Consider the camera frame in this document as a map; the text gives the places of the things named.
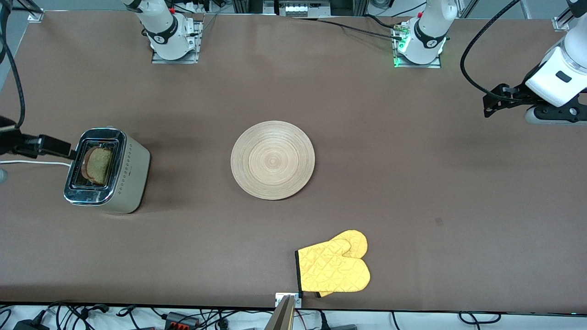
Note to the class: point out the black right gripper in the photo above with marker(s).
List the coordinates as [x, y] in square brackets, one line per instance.
[10, 141]

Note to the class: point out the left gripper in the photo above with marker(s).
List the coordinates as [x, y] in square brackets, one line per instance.
[517, 95]

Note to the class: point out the brown bread slice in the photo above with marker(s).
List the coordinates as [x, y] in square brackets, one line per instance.
[98, 165]

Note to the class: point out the round wooden plate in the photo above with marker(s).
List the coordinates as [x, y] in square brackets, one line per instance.
[273, 160]

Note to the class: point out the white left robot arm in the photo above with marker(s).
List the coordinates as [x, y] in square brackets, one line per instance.
[431, 27]

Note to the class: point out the silver two-slot toaster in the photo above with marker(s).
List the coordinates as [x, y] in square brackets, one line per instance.
[133, 174]

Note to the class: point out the black power adapter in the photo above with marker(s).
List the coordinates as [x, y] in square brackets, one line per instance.
[30, 325]

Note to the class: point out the black orange connector block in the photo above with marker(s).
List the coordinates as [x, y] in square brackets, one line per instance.
[181, 320]

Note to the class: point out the white power strip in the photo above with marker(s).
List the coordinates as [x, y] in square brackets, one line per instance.
[300, 9]

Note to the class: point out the yellow quilted oven mitt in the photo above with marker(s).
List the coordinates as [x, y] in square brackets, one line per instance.
[332, 270]

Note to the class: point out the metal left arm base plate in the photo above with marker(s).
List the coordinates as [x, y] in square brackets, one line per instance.
[435, 64]

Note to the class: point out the metal table corner bracket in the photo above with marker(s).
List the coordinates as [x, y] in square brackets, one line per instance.
[35, 16]
[562, 24]

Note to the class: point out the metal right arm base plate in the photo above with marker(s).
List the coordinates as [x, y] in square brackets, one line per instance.
[158, 58]

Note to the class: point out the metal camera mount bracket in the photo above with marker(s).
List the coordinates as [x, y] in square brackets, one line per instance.
[279, 299]

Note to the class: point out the wooden camera post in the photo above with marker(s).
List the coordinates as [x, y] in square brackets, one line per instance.
[282, 316]

